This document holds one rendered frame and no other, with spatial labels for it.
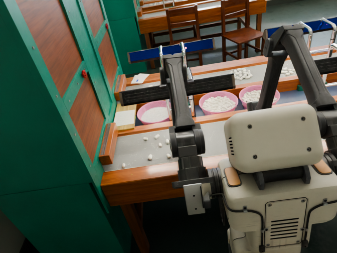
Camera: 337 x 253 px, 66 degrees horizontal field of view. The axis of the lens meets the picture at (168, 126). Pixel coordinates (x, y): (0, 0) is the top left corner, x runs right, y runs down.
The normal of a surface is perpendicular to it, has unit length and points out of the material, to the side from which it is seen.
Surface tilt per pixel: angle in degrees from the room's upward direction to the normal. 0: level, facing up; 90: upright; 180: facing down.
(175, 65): 21
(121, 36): 90
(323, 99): 29
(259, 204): 82
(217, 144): 0
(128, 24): 90
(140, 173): 0
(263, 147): 48
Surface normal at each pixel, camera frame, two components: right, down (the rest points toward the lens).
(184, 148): -0.02, -0.27
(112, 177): -0.15, -0.78
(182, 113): -0.05, -0.54
